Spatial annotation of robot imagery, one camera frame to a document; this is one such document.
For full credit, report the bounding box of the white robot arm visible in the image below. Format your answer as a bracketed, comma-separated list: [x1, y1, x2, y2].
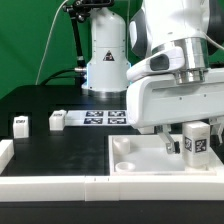
[82, 0, 224, 153]

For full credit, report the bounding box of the black cable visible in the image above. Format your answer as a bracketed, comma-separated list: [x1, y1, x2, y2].
[40, 68, 88, 86]

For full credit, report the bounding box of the white square table top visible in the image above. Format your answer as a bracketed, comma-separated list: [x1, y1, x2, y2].
[108, 135, 224, 176]

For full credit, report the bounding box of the white marker sheet with tags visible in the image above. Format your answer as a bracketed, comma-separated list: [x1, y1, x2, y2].
[65, 110, 129, 126]

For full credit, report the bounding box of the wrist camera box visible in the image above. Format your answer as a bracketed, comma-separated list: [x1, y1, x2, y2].
[126, 46, 185, 82]

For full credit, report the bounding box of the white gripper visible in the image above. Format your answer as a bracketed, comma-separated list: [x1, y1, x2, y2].
[126, 70, 224, 154]

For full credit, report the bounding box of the white cable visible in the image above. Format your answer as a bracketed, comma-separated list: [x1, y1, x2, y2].
[35, 0, 69, 86]

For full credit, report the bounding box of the black camera stand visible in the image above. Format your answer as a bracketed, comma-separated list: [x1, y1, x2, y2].
[62, 0, 116, 86]

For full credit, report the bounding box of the white U-shaped fence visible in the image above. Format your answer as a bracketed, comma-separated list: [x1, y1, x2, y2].
[0, 140, 224, 202]

